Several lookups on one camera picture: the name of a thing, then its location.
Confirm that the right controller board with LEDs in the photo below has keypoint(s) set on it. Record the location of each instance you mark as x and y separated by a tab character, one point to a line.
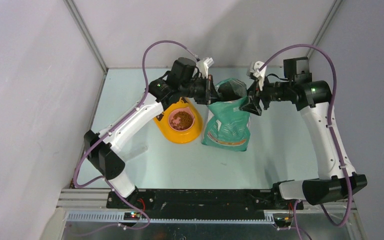
283	222

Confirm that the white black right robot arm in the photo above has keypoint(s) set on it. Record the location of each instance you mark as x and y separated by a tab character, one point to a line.
337	178

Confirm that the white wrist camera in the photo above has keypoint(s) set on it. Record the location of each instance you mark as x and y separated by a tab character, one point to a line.
203	66
257	72

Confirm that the controller board with leds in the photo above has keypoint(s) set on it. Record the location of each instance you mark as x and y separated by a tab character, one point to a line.
283	222
132	216

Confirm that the brown pet food kibble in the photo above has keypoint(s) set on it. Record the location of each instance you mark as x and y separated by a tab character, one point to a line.
181	121

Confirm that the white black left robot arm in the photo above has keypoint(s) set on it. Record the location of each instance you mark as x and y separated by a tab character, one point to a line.
186	79

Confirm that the yellow double bowl feeder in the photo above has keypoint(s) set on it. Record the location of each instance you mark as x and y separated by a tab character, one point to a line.
178	137

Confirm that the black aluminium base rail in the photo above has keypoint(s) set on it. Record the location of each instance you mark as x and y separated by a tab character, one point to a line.
201	206

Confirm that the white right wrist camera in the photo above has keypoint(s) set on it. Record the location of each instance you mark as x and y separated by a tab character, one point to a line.
257	72

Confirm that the left controller board with LEDs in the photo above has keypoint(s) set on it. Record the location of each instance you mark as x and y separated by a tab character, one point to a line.
132	216

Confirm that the pink cat ear bowl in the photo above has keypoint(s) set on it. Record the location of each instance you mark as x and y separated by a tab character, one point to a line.
187	109

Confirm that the clear plastic food scoop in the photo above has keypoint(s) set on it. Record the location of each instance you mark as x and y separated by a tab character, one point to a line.
132	151

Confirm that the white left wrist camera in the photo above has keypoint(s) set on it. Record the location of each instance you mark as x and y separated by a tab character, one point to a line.
203	66

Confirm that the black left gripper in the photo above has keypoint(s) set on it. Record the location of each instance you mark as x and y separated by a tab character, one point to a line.
212	96

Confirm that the green white pet food bag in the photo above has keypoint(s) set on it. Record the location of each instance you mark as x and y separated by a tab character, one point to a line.
227	127

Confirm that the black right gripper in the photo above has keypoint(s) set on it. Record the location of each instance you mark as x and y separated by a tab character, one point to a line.
252	105

